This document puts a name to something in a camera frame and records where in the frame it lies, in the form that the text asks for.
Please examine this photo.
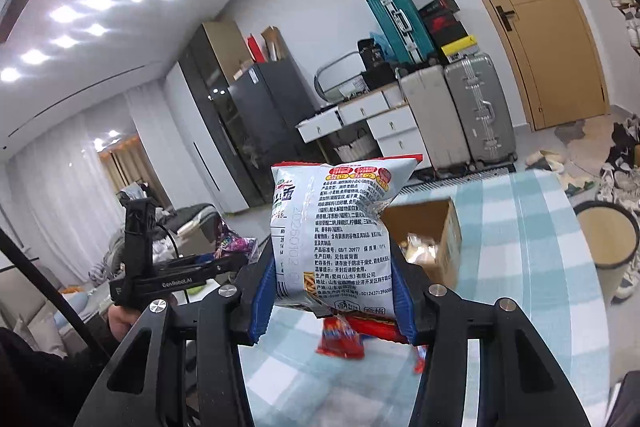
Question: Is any red cookie packet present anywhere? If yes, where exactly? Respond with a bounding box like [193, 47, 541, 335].
[316, 313, 368, 360]

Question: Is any person's left hand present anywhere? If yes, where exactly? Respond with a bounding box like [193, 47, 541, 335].
[107, 304, 148, 348]

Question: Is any group of ceiling spotlights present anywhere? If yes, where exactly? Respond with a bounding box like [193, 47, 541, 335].
[0, 0, 183, 82]

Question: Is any brown cardboard box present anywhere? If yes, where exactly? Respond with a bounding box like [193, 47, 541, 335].
[381, 198, 463, 288]

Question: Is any silver suitcase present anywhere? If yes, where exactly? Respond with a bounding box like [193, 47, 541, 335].
[444, 53, 518, 168]

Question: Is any plain black shoebox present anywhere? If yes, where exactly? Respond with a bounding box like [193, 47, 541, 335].
[430, 27, 473, 50]

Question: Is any teal suitcase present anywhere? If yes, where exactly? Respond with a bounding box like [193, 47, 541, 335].
[365, 0, 432, 66]

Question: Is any person's left forearm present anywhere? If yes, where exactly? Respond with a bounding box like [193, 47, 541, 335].
[0, 327, 108, 427]

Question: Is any dark grey fridge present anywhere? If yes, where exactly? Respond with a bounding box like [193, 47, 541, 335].
[227, 62, 326, 202]

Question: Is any small red snack packet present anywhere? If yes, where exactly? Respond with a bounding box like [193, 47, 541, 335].
[412, 344, 430, 375]

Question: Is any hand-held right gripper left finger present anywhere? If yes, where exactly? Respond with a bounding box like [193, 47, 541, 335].
[75, 252, 281, 427]

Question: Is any purple grape candy packet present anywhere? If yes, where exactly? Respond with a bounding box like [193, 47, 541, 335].
[212, 219, 258, 265]

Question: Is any tall glass-door cabinet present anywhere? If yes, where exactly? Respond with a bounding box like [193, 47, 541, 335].
[177, 21, 268, 208]

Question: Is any black door handle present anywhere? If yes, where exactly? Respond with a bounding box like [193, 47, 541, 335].
[495, 5, 516, 32]

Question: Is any white noodle packet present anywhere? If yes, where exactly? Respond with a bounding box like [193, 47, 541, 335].
[270, 154, 423, 320]

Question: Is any checked tablecloth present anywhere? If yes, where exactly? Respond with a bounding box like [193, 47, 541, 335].
[237, 169, 601, 427]

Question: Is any red-orange snack packet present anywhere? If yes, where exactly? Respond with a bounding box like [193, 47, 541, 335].
[347, 313, 408, 343]

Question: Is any grey armchair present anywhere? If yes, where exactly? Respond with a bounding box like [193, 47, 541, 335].
[172, 203, 221, 255]

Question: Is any black bag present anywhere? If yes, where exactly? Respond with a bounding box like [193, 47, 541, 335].
[357, 38, 386, 70]

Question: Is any red box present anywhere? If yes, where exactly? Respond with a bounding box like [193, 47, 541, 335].
[247, 34, 268, 64]

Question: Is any pale yellow snack packet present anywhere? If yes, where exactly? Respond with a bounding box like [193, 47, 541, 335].
[405, 232, 441, 265]

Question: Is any white sheer curtain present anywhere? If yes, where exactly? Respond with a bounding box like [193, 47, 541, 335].
[0, 112, 176, 288]

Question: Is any beige suitcase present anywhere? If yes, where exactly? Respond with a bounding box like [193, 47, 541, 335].
[398, 64, 471, 172]

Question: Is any black storage box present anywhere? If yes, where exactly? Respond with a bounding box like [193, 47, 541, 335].
[361, 64, 401, 90]

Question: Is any beige round trash bin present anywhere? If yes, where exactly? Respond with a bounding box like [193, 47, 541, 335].
[575, 202, 640, 303]

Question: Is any black and red shoebox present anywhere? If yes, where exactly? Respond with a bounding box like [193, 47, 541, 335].
[425, 14, 463, 35]

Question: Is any brown curtain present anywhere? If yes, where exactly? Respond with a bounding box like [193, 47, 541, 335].
[100, 134, 166, 208]

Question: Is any flat cardboard box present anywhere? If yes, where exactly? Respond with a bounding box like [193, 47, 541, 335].
[234, 59, 261, 82]

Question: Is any white drawer desk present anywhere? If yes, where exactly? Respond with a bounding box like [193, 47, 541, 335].
[295, 84, 433, 172]

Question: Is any blue plastic bag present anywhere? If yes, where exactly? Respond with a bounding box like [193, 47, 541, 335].
[370, 32, 396, 62]

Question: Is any woven laundry basket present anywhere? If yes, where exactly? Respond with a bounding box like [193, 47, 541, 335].
[332, 129, 381, 162]

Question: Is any black cable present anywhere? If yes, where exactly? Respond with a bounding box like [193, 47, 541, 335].
[0, 227, 113, 360]

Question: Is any oval metal-framed mirror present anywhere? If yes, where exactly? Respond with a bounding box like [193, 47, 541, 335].
[315, 52, 366, 102]

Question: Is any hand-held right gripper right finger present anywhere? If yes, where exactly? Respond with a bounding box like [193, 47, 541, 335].
[390, 249, 591, 427]

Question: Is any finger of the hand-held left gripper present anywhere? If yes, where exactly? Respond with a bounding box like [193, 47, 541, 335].
[200, 264, 246, 282]
[167, 253, 251, 269]

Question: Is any tall open cardboard box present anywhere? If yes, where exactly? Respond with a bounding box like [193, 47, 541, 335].
[261, 26, 291, 62]

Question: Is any wooden door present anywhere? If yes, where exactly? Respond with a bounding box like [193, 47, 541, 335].
[417, 0, 611, 131]

